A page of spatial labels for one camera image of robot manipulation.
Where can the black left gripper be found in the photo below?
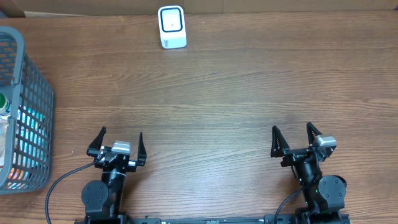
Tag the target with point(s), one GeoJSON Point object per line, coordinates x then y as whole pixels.
{"type": "Point", "coordinates": [142, 157]}

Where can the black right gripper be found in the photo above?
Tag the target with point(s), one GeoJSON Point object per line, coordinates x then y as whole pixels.
{"type": "Point", "coordinates": [280, 149]}

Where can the green lid white jar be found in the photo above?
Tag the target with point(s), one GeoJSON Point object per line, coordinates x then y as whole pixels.
{"type": "Point", "coordinates": [5, 104]}

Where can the teal wet wipes pack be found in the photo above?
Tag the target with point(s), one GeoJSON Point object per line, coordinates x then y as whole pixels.
{"type": "Point", "coordinates": [32, 134]}

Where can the orange tissue pack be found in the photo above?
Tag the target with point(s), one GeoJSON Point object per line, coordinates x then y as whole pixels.
{"type": "Point", "coordinates": [15, 178]}

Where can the clear beige snack bag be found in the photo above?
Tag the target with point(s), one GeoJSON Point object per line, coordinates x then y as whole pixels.
{"type": "Point", "coordinates": [4, 125]}

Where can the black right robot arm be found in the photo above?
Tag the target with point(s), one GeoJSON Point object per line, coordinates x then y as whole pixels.
{"type": "Point", "coordinates": [324, 195]}

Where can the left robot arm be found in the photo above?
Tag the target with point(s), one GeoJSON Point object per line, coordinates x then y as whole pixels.
{"type": "Point", "coordinates": [103, 198]}

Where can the grey plastic mesh basket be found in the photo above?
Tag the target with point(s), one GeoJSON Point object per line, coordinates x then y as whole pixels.
{"type": "Point", "coordinates": [23, 83]}

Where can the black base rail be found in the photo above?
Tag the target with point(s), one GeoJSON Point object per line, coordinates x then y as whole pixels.
{"type": "Point", "coordinates": [211, 221]}

